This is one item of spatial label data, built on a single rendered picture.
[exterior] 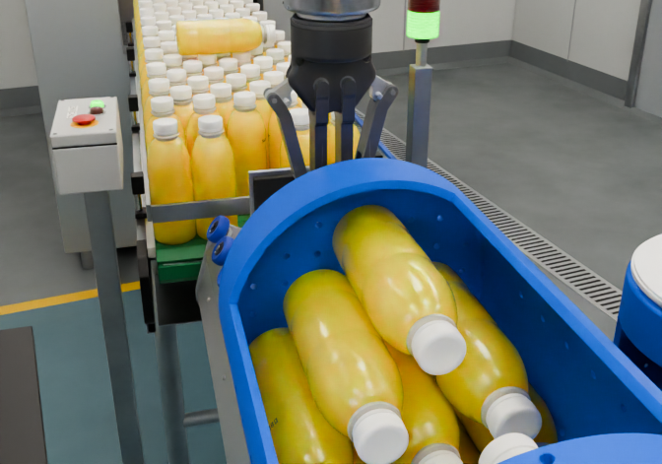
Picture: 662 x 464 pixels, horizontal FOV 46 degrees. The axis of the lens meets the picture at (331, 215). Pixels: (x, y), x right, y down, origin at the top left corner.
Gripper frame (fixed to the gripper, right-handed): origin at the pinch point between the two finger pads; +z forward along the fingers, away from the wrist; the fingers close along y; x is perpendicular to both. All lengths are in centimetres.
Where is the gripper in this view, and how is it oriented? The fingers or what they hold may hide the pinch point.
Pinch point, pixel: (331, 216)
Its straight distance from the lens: 79.7
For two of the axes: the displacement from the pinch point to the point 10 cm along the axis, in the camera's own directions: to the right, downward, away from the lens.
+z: 0.0, 9.1, 4.2
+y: -9.7, 1.0, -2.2
